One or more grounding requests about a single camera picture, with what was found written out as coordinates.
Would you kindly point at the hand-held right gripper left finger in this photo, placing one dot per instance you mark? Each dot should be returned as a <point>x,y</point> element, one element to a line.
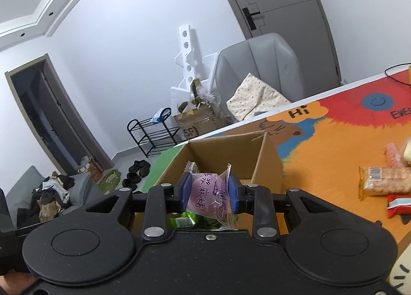
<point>184,192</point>

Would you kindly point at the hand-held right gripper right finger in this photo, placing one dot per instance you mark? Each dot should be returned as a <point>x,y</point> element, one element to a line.
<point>236,195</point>

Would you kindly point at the purple mochi packet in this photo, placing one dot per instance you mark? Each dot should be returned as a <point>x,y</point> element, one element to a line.
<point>207,197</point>

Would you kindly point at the large green snack packet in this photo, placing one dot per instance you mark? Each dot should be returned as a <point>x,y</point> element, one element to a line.
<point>184,219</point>

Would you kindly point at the brown cardboard box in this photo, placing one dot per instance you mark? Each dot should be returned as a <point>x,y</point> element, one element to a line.
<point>224,150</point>

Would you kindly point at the clear biscuit packet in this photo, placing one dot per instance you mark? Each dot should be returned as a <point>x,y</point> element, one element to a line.
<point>385,182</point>

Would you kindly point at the pink snack packet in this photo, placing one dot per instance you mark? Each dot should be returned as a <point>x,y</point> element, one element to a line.
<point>393,153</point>

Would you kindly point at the red snack packet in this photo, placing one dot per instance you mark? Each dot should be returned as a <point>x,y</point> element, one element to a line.
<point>399,203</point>

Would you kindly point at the white cracker packet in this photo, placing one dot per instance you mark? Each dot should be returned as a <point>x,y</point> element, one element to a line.
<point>407,150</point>

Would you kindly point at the person's left hand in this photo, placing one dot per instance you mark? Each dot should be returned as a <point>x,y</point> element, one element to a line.
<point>12,285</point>

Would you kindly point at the black slipper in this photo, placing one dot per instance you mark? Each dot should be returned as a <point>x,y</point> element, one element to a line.
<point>127,182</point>
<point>144,169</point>
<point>134,166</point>
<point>135,178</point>

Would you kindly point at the black metal shoe rack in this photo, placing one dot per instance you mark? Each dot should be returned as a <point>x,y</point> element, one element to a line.
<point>157,132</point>

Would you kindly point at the grey sofa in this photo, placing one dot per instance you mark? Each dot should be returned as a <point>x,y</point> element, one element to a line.
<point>22,182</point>

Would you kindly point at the pile of clothes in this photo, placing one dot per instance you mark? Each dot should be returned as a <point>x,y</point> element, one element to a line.
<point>51,192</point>

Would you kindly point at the printed brown floor carton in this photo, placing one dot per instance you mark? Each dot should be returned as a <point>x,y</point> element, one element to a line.
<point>205,121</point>

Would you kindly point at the green slipper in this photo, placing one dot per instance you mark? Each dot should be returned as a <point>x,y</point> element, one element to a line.
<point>109,181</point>

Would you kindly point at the blue white packet on rack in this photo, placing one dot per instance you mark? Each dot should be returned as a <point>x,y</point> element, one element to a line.
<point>159,117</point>

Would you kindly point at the colourful cartoon cat mat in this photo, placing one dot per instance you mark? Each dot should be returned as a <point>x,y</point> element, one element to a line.
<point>321,160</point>

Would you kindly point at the small brown carton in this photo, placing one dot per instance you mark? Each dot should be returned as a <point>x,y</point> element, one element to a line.
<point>94,169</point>

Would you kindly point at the clear plastic wrap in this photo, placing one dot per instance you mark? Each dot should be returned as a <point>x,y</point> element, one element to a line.
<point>210,97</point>

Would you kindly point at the dotted cream cushion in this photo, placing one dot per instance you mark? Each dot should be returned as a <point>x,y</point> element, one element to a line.
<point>253,96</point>

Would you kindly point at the grey upholstered chair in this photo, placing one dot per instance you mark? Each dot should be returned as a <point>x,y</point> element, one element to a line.
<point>273,57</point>

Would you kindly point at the white board with round holes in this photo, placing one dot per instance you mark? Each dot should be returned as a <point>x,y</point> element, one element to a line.
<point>188,44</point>

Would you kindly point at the dark open doorway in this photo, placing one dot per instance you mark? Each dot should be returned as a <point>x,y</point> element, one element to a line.
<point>41,105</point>

